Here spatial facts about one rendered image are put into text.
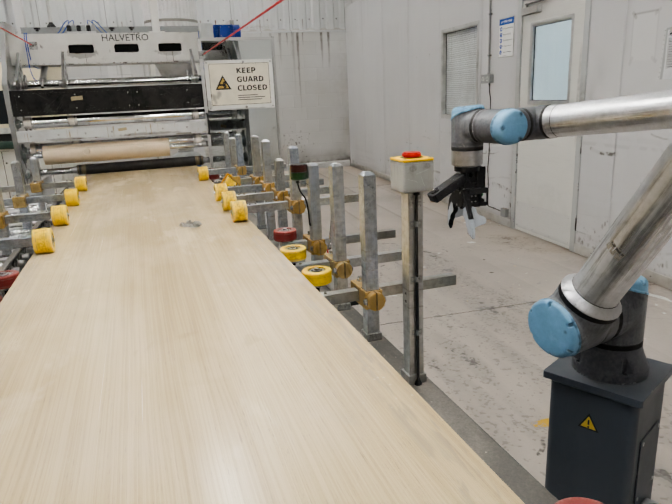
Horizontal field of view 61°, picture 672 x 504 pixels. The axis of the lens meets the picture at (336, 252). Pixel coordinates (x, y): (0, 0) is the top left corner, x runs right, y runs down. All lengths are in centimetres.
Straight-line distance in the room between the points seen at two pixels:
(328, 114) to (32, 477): 1021
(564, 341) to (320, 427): 78
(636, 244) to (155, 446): 101
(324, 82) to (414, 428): 1014
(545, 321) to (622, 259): 25
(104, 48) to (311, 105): 672
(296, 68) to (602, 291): 960
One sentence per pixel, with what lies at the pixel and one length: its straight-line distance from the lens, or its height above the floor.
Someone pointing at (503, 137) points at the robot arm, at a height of 123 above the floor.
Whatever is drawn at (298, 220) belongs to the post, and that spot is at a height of 89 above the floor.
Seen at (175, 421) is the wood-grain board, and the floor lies 90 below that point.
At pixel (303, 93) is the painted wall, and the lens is 1074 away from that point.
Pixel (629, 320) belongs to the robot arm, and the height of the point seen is 78.
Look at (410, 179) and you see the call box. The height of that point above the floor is 118.
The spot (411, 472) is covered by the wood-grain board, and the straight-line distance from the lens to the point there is 77.
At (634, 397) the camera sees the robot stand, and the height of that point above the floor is 60.
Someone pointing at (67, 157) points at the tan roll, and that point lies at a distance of 420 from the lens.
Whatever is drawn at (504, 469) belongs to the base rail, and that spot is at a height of 70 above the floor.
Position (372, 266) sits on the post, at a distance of 152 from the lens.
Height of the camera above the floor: 136
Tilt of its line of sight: 16 degrees down
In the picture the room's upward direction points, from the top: 3 degrees counter-clockwise
